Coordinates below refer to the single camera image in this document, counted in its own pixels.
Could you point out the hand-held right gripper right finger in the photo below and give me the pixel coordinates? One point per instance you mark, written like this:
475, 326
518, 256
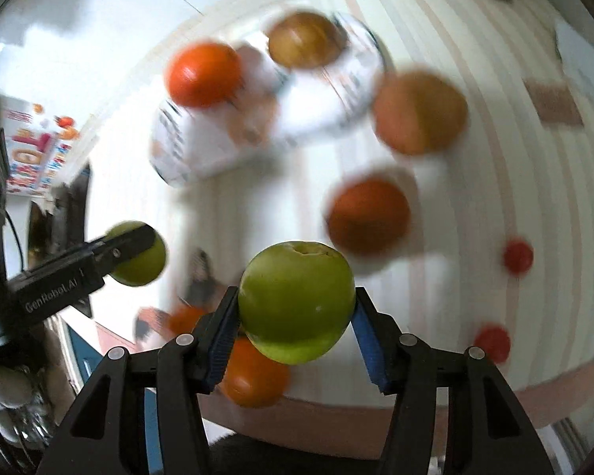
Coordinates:
371, 351

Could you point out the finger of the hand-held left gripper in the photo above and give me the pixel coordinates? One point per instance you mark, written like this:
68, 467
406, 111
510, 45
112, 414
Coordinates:
123, 250

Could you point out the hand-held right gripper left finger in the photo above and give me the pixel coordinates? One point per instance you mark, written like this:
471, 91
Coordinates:
220, 351

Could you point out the green apple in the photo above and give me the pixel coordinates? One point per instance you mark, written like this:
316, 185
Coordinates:
143, 269
297, 302

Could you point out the orange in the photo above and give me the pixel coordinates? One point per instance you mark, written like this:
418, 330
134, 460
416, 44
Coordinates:
203, 75
255, 381
185, 319

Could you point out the cherry tomato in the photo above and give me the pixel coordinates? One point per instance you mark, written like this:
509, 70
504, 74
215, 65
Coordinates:
492, 344
518, 256

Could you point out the dark red tomato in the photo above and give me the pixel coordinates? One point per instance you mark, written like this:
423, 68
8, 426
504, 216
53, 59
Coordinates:
368, 215

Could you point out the white patterned plate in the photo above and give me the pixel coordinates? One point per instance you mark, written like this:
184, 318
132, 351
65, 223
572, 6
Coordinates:
307, 104

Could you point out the red-brown apple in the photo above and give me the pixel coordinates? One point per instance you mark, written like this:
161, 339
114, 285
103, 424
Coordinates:
418, 111

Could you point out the yellow-red apple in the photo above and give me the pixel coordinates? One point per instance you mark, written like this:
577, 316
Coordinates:
304, 39

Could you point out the gas stove burner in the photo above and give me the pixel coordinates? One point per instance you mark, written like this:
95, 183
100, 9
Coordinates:
64, 212

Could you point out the cat print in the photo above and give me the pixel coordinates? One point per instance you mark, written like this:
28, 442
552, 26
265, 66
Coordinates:
200, 277

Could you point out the brown label patch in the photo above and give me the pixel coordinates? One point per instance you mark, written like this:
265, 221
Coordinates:
553, 103

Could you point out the white tissue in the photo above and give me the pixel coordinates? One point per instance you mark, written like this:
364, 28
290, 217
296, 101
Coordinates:
579, 59

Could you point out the colourful wall sticker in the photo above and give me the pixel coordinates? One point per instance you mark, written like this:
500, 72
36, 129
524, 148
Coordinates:
32, 153

